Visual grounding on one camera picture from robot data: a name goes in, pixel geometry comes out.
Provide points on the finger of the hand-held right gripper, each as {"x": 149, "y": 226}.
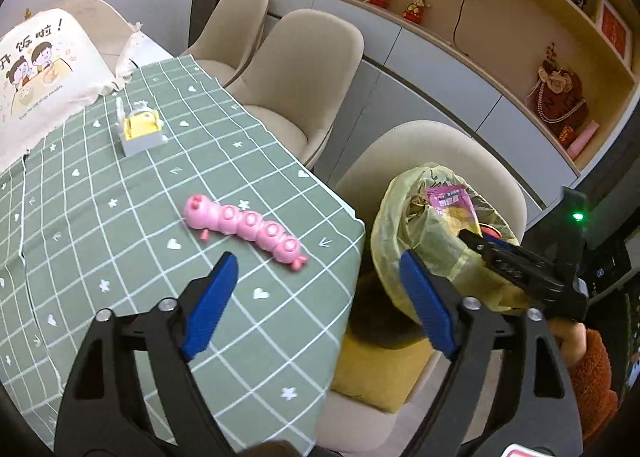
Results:
{"x": 482, "y": 249}
{"x": 507, "y": 249}

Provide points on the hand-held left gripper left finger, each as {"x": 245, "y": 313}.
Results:
{"x": 212, "y": 302}

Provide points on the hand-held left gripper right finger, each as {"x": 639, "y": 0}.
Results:
{"x": 425, "y": 302}

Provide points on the purple snack packet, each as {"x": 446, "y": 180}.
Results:
{"x": 447, "y": 199}

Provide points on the yellow plastic trash bag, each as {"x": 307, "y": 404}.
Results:
{"x": 395, "y": 217}

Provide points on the person's right forearm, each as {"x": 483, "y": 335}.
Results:
{"x": 595, "y": 377}

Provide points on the person's right hand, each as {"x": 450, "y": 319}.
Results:
{"x": 567, "y": 337}

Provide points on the pink caterpillar toy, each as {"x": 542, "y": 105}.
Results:
{"x": 240, "y": 227}

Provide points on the yellow seat cushion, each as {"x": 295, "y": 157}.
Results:
{"x": 370, "y": 377}

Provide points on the green checked tablecloth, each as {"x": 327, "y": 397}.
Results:
{"x": 125, "y": 217}

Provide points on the beige dining chair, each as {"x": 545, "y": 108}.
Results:
{"x": 400, "y": 147}
{"x": 300, "y": 62}
{"x": 107, "y": 27}
{"x": 235, "y": 22}

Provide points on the pink roll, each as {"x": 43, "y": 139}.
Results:
{"x": 584, "y": 139}

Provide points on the grey toy basket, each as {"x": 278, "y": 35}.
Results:
{"x": 142, "y": 134}

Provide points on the grey sideboard cabinet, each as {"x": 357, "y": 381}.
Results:
{"x": 425, "y": 77}

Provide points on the red framed picture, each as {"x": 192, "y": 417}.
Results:
{"x": 614, "y": 27}

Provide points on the white cartoon tote bag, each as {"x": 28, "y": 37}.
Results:
{"x": 60, "y": 77}

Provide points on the wooden wall shelf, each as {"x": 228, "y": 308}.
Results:
{"x": 500, "y": 12}

